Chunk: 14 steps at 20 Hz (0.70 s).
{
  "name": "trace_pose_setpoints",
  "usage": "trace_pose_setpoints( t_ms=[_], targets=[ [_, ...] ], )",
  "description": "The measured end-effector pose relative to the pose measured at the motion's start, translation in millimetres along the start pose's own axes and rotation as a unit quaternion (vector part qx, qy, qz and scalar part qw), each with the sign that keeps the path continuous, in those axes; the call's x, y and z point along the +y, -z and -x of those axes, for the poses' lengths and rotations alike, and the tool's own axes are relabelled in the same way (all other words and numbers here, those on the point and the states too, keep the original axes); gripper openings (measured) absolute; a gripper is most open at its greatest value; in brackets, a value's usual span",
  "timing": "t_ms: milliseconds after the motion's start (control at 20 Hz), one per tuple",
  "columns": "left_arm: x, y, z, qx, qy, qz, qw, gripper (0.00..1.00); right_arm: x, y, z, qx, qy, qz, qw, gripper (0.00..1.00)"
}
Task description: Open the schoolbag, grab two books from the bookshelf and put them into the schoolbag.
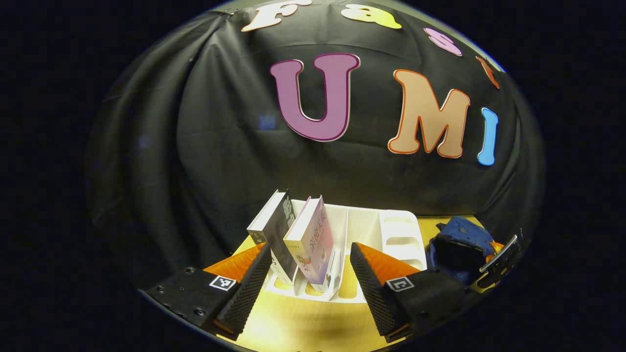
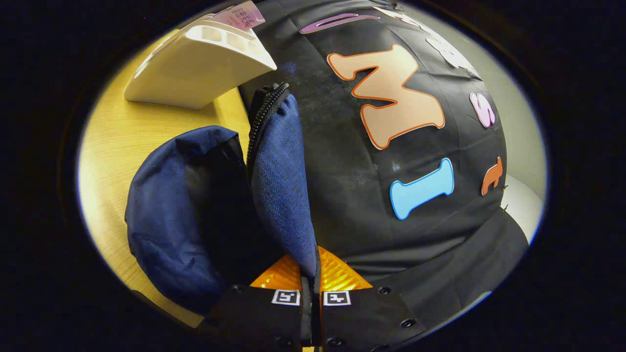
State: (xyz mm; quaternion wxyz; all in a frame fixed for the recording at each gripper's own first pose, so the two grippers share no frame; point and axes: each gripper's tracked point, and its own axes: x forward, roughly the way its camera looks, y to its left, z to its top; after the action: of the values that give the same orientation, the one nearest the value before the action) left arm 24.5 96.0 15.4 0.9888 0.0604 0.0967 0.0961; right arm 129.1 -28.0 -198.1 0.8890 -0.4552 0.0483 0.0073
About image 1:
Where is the blue schoolbag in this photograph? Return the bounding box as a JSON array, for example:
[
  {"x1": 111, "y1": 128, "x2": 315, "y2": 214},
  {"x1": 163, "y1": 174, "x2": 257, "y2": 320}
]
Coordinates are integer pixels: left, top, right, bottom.
[{"x1": 426, "y1": 216, "x2": 497, "y2": 286}]

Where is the white plastic bookshelf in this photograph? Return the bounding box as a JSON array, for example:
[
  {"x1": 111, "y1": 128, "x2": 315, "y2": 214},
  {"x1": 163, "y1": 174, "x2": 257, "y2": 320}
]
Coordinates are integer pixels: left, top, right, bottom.
[{"x1": 264, "y1": 199, "x2": 428, "y2": 304}]

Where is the pink cover book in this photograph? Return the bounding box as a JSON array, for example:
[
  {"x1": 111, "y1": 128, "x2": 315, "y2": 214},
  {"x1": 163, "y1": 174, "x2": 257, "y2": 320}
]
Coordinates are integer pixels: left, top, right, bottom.
[{"x1": 283, "y1": 196, "x2": 335, "y2": 293}]

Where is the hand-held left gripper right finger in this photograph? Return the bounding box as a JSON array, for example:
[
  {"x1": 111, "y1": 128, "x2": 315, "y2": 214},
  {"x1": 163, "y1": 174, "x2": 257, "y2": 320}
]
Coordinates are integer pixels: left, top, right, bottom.
[{"x1": 350, "y1": 242, "x2": 471, "y2": 343}]

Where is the black cover book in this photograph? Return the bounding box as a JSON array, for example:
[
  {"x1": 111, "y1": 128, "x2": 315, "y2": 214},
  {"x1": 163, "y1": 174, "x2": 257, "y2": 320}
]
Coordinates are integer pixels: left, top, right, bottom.
[{"x1": 247, "y1": 190, "x2": 299, "y2": 284}]

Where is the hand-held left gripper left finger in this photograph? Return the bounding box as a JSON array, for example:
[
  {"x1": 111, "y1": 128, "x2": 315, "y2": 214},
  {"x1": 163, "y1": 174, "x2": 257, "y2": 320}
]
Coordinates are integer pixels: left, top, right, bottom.
[{"x1": 139, "y1": 241, "x2": 273, "y2": 341}]

